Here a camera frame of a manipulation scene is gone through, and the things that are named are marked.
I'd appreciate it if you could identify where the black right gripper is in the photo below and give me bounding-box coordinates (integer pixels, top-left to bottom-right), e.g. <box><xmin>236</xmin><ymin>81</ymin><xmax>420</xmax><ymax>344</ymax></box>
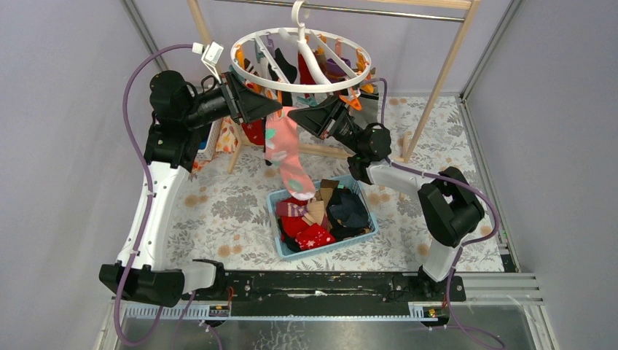
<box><xmin>286</xmin><ymin>96</ymin><xmax>362</xmax><ymax>155</ymax></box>

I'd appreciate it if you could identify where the red santa sock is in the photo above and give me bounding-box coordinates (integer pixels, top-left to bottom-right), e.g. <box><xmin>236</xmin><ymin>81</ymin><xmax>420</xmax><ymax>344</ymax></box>
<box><xmin>241</xmin><ymin>120</ymin><xmax>265</xmax><ymax>146</ymax></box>

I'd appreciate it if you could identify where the white round clip hanger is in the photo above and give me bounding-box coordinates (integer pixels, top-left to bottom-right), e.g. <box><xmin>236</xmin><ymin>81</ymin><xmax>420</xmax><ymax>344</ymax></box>
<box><xmin>230</xmin><ymin>1</ymin><xmax>373</xmax><ymax>98</ymax></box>

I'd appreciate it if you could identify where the pink green patterned sock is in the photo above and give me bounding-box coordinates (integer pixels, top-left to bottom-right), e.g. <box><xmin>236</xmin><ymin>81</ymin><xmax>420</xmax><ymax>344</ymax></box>
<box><xmin>265</xmin><ymin>106</ymin><xmax>316</xmax><ymax>201</ymax></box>

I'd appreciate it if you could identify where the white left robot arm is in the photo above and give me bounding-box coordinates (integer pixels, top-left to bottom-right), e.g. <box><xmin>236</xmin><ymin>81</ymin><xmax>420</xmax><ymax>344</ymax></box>
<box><xmin>98</xmin><ymin>70</ymin><xmax>282</xmax><ymax>308</ymax></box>

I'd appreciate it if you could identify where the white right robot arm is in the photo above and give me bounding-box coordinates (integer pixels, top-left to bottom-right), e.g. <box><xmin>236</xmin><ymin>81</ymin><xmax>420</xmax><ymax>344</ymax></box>
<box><xmin>286</xmin><ymin>96</ymin><xmax>485</xmax><ymax>300</ymax></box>

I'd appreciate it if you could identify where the orange floral cloth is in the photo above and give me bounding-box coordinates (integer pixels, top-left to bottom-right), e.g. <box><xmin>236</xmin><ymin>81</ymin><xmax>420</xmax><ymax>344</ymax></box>
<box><xmin>192</xmin><ymin>117</ymin><xmax>238</xmax><ymax>174</ymax></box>

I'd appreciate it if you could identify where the grey hanging sock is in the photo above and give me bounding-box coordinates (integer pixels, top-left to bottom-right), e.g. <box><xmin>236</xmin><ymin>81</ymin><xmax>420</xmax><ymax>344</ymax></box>
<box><xmin>354</xmin><ymin>92</ymin><xmax>379</xmax><ymax>129</ymax></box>

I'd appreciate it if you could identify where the red hanging sock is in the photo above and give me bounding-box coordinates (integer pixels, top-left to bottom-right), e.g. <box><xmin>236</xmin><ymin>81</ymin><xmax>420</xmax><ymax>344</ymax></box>
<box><xmin>297</xmin><ymin>52</ymin><xmax>316</xmax><ymax>85</ymax></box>

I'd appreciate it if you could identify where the purple striped hanging sock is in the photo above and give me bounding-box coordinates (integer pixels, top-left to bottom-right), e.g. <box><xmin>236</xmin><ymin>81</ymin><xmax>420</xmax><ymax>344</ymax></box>
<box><xmin>326</xmin><ymin>58</ymin><xmax>347</xmax><ymax>80</ymax></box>

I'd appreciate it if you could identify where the brown sock in basket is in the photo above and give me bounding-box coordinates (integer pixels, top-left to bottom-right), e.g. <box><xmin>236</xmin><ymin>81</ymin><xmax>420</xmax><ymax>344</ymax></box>
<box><xmin>319</xmin><ymin>179</ymin><xmax>339</xmax><ymax>197</ymax></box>

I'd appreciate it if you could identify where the black hanging sock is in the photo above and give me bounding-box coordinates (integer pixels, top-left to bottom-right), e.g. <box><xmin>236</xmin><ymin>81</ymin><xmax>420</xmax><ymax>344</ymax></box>
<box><xmin>275</xmin><ymin>48</ymin><xmax>298</xmax><ymax>106</ymax></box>

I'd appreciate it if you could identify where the white plastic laundry basket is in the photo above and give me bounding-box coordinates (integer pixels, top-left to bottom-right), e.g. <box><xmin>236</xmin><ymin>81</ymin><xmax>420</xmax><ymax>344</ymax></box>
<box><xmin>195</xmin><ymin>120</ymin><xmax>223</xmax><ymax>161</ymax></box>

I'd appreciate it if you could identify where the blue plastic sock basket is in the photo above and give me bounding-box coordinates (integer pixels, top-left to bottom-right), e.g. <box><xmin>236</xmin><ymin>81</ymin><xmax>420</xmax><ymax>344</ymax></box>
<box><xmin>266</xmin><ymin>175</ymin><xmax>379</xmax><ymax>261</ymax></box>

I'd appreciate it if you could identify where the tan beige sock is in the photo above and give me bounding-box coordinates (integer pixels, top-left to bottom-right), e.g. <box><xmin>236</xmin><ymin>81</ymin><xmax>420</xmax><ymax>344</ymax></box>
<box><xmin>302</xmin><ymin>201</ymin><xmax>329</xmax><ymax>229</ymax></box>

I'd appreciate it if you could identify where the maroon purple striped sock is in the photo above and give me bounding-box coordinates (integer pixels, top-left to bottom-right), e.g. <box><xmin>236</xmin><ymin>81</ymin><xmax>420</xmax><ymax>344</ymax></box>
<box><xmin>275</xmin><ymin>197</ymin><xmax>310</xmax><ymax>217</ymax></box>

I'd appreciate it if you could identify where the dark navy sock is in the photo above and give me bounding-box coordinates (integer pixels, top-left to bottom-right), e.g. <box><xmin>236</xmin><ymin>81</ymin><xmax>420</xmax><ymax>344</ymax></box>
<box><xmin>326</xmin><ymin>188</ymin><xmax>371</xmax><ymax>241</ymax></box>

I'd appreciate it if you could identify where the red sock in basket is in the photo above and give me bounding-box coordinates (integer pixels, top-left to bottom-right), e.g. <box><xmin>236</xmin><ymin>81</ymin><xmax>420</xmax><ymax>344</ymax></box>
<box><xmin>279</xmin><ymin>217</ymin><xmax>310</xmax><ymax>240</ymax></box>

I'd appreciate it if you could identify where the metal hanging rod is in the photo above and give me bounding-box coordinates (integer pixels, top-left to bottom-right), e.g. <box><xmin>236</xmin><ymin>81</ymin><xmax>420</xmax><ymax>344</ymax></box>
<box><xmin>217</xmin><ymin>0</ymin><xmax>464</xmax><ymax>23</ymax></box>

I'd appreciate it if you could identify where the red snowflake sock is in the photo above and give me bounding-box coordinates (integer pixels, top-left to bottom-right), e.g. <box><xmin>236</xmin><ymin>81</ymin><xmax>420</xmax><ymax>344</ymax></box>
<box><xmin>295</xmin><ymin>224</ymin><xmax>337</xmax><ymax>251</ymax></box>

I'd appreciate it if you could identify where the floral table mat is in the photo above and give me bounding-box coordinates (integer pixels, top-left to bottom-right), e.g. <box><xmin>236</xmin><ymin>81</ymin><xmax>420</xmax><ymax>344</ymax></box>
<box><xmin>163</xmin><ymin>96</ymin><xmax>504</xmax><ymax>272</ymax></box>

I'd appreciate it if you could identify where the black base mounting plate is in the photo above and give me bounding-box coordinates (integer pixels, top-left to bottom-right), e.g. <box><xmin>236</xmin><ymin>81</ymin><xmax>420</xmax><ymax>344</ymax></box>
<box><xmin>195</xmin><ymin>271</ymin><xmax>466</xmax><ymax>317</ymax></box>

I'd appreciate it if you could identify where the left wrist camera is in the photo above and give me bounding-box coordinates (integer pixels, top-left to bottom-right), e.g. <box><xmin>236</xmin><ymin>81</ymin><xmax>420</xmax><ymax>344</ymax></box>
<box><xmin>192</xmin><ymin>41</ymin><xmax>224</xmax><ymax>83</ymax></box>

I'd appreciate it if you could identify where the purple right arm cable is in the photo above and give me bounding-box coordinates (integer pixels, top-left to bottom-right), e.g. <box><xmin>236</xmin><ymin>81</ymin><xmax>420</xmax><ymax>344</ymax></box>
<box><xmin>372</xmin><ymin>77</ymin><xmax>506</xmax><ymax>350</ymax></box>

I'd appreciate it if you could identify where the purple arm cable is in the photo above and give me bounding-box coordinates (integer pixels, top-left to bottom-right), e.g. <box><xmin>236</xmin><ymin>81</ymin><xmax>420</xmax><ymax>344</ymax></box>
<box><xmin>113</xmin><ymin>43</ymin><xmax>204</xmax><ymax>347</ymax></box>
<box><xmin>372</xmin><ymin>77</ymin><xmax>506</xmax><ymax>350</ymax></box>

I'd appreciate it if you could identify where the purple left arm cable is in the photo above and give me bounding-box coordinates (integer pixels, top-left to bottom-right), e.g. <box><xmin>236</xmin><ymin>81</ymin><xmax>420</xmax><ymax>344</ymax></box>
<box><xmin>113</xmin><ymin>43</ymin><xmax>204</xmax><ymax>347</ymax></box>

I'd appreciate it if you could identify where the wooden clothes rack frame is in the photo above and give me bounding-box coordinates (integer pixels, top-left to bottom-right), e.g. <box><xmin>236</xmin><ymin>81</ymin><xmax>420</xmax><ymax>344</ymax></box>
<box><xmin>185</xmin><ymin>0</ymin><xmax>481</xmax><ymax>199</ymax></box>

